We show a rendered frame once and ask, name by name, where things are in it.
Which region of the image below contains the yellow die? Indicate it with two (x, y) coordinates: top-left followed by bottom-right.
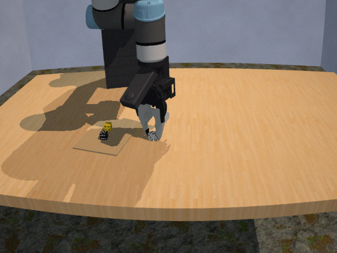
(104, 122), (112, 131)

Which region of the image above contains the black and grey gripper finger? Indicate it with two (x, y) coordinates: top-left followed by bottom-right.
(152, 96), (170, 140)
(136, 103), (154, 137)

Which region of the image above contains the tan square mat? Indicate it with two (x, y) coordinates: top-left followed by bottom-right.
(73, 124), (136, 156)

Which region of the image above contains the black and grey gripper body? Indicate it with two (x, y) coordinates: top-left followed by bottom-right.
(138, 56), (175, 107)

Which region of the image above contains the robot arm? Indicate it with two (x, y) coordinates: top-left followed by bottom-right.
(85, 0), (167, 109)

